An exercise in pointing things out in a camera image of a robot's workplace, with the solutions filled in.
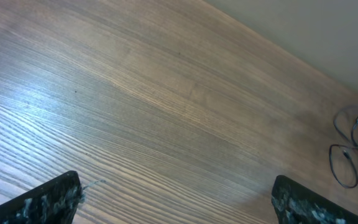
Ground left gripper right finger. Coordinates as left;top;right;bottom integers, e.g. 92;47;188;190
272;175;358;224

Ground black usb cables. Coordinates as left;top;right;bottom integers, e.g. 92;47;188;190
328;103;358;189

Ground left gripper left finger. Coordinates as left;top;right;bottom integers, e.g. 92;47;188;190
0;170;83;224

